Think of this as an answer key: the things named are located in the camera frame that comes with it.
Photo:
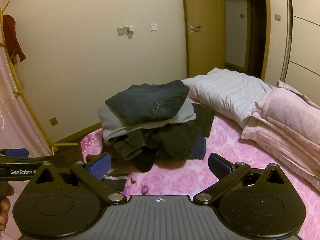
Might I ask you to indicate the silver door handle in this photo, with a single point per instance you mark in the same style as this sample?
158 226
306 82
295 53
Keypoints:
194 29

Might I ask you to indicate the low wall socket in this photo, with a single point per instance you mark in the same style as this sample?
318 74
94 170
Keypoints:
53 121

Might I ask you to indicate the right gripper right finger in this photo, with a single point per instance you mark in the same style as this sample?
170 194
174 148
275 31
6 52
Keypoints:
229 175

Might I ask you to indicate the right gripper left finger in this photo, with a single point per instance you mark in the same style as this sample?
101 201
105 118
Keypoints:
92 173

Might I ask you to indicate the grey folded garment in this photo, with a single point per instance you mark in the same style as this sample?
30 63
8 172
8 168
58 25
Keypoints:
115 126

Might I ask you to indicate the person's left hand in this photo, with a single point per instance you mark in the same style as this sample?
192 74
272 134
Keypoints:
6 191

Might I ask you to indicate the white wardrobe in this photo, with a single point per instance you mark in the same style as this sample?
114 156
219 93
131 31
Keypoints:
292 45

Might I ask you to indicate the dark blue garment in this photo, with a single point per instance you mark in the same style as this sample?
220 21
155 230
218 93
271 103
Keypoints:
199 150

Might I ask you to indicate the black trousers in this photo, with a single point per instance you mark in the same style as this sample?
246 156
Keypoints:
172 142

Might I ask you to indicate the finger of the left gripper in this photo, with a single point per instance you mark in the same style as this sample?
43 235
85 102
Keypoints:
15 152
92 158

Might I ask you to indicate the wooden bedroom door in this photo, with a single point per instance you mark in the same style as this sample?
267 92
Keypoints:
206 49

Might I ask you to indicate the dark blue folded jeans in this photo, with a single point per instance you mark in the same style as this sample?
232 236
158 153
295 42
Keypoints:
149 103

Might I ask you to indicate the white wall socket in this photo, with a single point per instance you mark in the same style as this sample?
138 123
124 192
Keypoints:
153 27

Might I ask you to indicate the pink folded quilt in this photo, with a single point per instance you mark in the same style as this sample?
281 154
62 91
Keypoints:
286 125

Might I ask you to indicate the pink rose bed blanket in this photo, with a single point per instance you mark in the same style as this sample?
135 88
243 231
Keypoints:
192 176

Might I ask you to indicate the pink curtain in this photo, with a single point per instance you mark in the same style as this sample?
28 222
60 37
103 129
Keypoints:
18 129

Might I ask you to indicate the wooden coat rack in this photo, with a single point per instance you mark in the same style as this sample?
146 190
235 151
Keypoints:
19 93

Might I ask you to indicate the red hanging garment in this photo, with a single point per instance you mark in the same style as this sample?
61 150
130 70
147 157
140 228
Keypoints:
9 30

